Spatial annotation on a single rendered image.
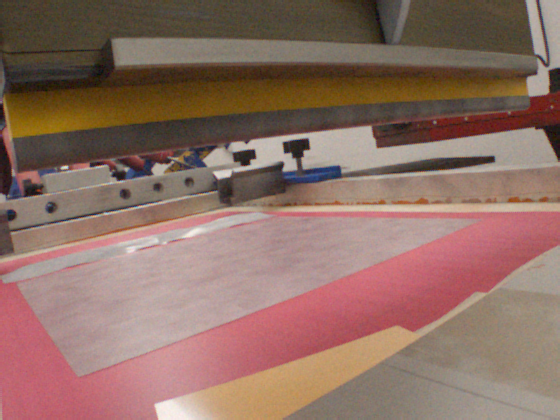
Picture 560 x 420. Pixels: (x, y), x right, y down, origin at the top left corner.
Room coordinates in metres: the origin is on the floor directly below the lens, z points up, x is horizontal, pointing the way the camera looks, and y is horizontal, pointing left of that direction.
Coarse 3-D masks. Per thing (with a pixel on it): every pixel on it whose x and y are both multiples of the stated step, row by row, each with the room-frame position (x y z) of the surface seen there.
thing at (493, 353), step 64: (320, 192) 0.68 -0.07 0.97; (384, 192) 0.57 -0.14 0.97; (448, 192) 0.50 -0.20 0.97; (512, 192) 0.43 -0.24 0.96; (0, 256) 0.65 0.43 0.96; (448, 320) 0.10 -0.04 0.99; (512, 320) 0.09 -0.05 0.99; (384, 384) 0.08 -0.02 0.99; (448, 384) 0.07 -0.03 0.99; (512, 384) 0.07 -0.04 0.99
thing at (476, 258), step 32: (192, 224) 0.70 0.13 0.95; (256, 224) 0.58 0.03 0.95; (288, 224) 0.53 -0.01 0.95; (320, 224) 0.50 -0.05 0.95; (352, 224) 0.46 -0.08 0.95; (384, 224) 0.43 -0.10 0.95; (416, 224) 0.40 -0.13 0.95; (448, 224) 0.38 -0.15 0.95; (480, 224) 0.36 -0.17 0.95; (512, 224) 0.34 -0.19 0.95; (544, 224) 0.32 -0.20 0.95; (256, 256) 0.38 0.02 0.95; (288, 256) 0.36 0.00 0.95; (320, 256) 0.34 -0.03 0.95; (352, 256) 0.32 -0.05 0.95; (384, 256) 0.31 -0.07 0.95; (416, 256) 0.29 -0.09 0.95; (448, 256) 0.28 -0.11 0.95; (480, 256) 0.27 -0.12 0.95; (512, 256) 0.25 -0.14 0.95; (480, 288) 0.21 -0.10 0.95
